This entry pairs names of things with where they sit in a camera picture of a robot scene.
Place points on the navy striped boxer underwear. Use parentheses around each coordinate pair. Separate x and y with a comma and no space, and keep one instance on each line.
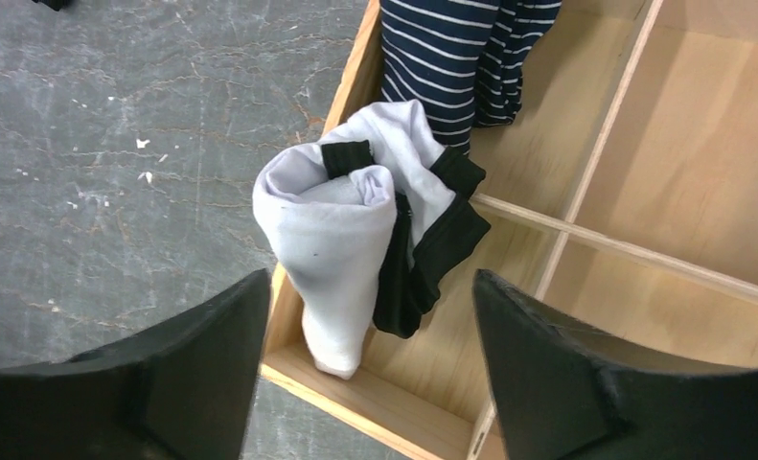
(462,60)

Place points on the white black garment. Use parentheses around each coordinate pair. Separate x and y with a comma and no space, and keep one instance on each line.
(366,222)

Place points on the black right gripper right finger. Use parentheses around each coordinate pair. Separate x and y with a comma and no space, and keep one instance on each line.
(564,389)

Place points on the wooden compartment tray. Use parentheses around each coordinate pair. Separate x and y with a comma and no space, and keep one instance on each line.
(625,194)

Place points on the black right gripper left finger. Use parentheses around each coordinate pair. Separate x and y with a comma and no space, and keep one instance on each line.
(181,389)

